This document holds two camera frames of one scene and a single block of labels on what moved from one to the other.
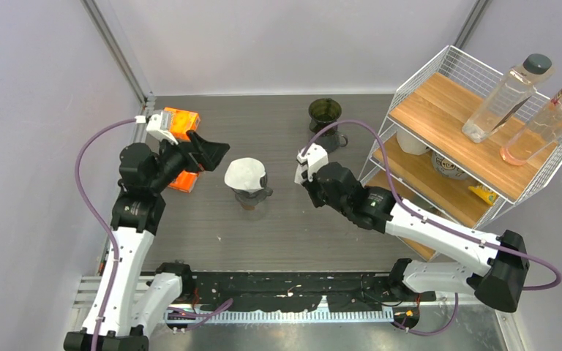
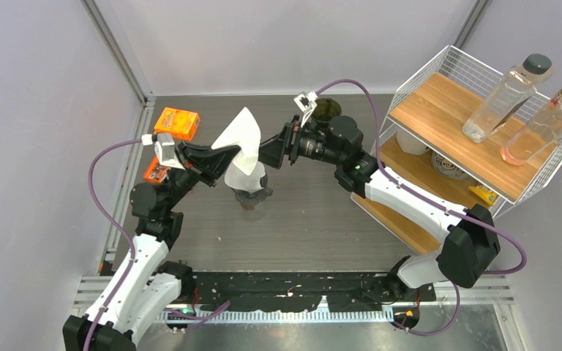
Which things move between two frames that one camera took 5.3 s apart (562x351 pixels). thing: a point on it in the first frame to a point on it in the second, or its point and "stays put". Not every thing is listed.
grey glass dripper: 254,197 stays put
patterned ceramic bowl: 447,168 stays put
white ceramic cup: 410,145 stays put
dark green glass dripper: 323,112 stays put
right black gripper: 310,188 to 274,151
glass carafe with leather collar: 249,202 to 249,214
